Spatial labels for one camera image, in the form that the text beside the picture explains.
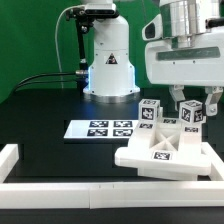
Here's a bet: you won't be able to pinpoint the white right barrier rail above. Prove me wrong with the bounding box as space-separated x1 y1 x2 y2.
202 142 224 181

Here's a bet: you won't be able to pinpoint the black camera on stand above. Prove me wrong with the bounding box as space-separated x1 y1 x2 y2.
66 3 119 21

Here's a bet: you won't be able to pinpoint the white tagged cube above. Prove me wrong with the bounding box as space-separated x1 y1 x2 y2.
179 100 203 124
138 99 160 121

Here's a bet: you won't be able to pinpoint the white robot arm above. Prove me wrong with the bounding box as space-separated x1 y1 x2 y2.
142 0 224 116

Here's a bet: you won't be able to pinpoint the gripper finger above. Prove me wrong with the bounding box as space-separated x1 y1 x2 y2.
169 85 185 111
205 86 223 116

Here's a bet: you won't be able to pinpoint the white barrier rail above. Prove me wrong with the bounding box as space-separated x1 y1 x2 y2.
0 181 224 209
202 142 224 181
0 144 19 184

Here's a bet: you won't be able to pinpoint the white left barrier rail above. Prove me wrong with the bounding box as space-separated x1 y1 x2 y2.
0 144 19 184

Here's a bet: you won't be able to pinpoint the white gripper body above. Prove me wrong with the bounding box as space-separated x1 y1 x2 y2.
142 14 224 87

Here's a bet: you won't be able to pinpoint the grey camera cable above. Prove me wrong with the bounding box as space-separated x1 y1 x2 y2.
54 4 81 89

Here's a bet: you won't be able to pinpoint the white front barrier rail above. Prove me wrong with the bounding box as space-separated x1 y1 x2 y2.
0 181 224 209

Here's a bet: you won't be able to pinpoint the white chair seat plate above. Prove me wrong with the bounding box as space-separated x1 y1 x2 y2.
64 120 138 142

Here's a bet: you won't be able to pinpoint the white chair back frame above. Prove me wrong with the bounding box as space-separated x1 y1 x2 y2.
115 117 211 176

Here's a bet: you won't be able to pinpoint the black cables on table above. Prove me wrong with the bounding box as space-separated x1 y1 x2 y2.
11 70 84 96

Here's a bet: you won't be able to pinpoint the white seat block with pegs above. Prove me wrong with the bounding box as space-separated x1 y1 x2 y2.
138 166 201 182

